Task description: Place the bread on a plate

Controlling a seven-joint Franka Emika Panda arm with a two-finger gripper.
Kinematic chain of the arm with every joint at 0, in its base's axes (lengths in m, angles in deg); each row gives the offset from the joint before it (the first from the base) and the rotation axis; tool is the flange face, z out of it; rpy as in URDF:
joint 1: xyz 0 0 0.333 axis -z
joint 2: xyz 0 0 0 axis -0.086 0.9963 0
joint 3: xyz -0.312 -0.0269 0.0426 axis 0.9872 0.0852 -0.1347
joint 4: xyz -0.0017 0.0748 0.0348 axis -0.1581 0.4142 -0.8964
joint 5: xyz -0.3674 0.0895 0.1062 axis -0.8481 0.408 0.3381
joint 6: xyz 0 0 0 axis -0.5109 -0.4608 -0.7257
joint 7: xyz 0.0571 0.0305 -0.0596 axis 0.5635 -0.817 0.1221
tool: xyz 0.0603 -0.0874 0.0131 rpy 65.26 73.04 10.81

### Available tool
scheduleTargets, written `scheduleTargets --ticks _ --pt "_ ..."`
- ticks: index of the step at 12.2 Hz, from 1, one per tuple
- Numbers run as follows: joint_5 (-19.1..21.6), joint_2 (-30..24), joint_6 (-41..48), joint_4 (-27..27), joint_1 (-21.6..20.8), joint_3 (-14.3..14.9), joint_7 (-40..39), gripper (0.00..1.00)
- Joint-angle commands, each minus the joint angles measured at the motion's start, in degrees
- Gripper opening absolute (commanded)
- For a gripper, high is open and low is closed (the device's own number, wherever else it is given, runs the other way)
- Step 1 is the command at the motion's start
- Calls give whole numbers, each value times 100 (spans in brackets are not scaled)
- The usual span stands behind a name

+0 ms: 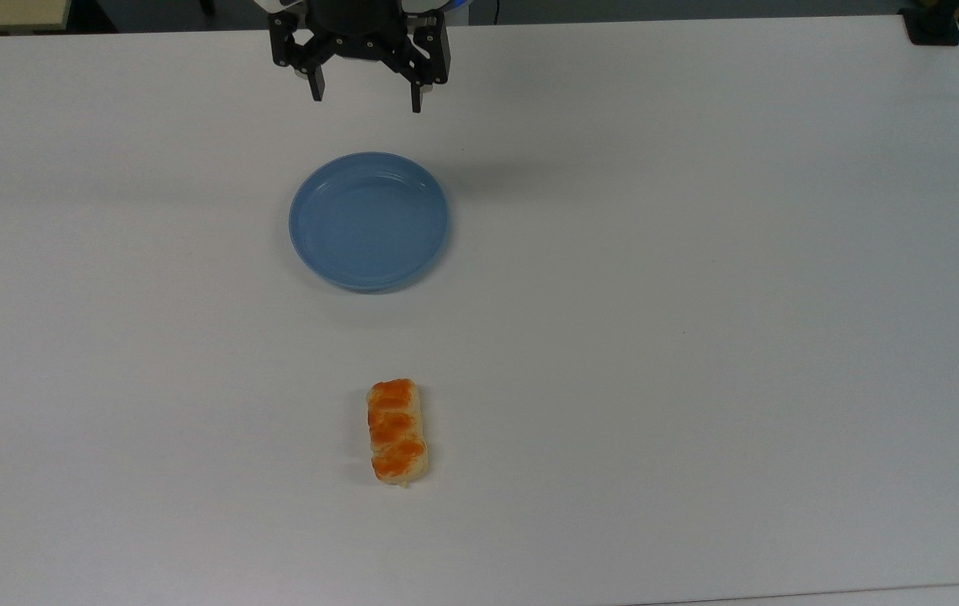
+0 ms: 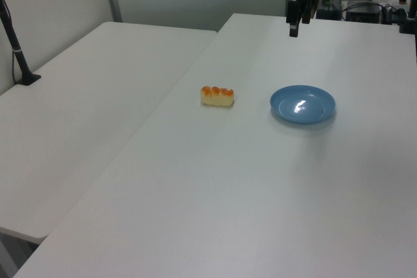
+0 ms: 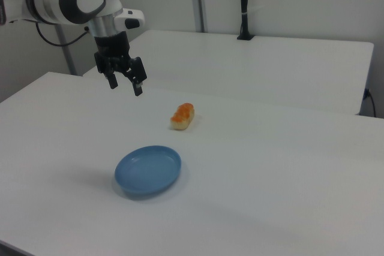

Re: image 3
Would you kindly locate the black camera pole with base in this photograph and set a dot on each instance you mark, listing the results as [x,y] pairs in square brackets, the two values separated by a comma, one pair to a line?
[244,4]

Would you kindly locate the orange-topped bread roll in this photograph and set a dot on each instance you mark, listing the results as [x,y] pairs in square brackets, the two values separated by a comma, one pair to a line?
[182,117]

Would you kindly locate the blue round plate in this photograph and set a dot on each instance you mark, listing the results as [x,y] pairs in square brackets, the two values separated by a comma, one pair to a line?
[148,172]

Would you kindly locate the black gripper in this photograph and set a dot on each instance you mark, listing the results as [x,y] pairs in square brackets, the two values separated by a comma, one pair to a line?
[112,47]

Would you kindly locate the white rectangular table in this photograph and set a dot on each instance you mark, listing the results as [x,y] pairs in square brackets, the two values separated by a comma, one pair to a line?
[255,67]

